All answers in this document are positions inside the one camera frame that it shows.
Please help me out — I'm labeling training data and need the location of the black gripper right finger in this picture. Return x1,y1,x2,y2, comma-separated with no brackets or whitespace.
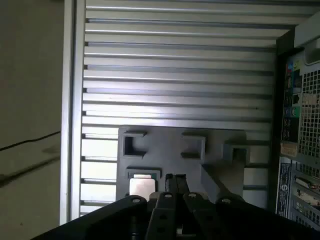
176,173,320,240

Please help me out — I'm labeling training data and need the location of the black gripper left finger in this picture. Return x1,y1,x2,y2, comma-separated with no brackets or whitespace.
32,173,177,240

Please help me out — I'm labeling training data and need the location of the silver CPU with green edge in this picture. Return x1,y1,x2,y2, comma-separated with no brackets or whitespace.
127,171,161,197

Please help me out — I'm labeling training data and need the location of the grey plastic parts rack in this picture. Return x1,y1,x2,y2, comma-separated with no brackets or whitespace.
115,125,248,203

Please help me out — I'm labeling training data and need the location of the open grey PC case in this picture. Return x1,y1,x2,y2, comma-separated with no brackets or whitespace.
274,11,320,231

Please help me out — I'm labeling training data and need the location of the thin black floor cable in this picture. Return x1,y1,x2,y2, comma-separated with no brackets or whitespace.
0,131,61,152

